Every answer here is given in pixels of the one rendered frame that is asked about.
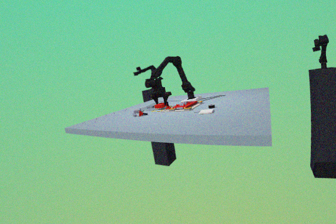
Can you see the white flat rectangular pad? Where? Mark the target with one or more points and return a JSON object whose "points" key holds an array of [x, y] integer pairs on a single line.
{"points": [[208, 111]]}

